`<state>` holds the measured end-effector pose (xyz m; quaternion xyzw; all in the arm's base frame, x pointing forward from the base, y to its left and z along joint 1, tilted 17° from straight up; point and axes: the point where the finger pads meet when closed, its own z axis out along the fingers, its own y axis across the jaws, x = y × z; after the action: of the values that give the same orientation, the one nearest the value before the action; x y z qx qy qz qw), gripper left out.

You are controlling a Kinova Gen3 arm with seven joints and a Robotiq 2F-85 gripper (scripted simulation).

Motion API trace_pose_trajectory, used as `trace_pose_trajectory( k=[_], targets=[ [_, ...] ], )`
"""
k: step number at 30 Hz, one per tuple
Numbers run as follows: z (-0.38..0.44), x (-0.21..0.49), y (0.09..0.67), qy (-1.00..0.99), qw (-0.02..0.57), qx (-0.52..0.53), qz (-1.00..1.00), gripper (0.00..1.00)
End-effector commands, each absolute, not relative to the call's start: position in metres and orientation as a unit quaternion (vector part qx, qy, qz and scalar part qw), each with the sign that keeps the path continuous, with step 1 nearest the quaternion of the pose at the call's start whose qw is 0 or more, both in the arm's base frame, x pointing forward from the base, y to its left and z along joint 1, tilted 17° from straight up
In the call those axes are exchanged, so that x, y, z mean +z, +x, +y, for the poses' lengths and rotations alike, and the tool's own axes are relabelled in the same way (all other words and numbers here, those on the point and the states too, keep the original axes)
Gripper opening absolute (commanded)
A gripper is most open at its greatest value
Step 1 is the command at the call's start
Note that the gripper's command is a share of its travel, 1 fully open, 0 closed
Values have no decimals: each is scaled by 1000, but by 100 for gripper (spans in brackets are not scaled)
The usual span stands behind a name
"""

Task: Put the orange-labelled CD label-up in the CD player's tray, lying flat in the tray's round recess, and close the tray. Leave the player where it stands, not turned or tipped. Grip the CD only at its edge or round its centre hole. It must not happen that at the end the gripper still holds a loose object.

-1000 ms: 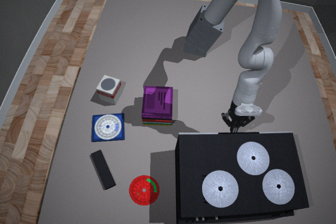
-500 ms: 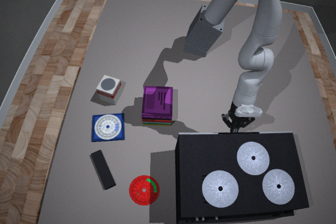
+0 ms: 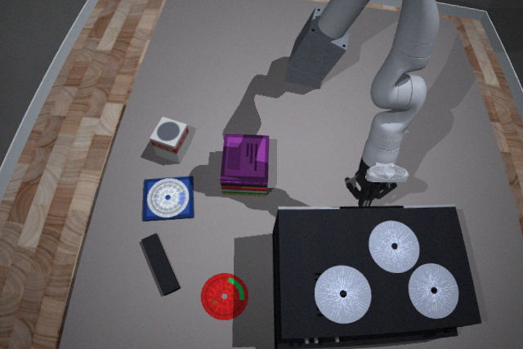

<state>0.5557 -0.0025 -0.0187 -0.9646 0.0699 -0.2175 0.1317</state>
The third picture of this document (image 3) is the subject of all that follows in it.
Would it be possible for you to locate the black flat bar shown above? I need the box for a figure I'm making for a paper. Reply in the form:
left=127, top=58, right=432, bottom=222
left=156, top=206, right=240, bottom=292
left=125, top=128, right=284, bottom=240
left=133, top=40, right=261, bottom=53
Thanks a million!
left=141, top=233, right=181, bottom=296

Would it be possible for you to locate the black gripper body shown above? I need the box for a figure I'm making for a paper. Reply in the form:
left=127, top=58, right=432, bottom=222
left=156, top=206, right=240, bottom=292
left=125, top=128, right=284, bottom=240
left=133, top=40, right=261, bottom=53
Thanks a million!
left=355, top=157, right=387, bottom=190

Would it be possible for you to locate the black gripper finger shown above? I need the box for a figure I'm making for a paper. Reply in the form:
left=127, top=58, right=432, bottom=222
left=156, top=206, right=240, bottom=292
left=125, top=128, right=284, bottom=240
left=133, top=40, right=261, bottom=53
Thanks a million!
left=345, top=173, right=372, bottom=206
left=366, top=182, right=397, bottom=206

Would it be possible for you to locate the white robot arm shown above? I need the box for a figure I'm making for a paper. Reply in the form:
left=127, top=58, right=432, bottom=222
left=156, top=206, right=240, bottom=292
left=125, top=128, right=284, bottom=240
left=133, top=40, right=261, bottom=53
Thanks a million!
left=318, top=0, right=440, bottom=182

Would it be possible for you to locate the red cd with green label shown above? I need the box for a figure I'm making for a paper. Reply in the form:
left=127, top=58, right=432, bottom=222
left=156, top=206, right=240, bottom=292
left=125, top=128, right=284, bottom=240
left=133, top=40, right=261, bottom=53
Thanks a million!
left=201, top=273, right=248, bottom=320

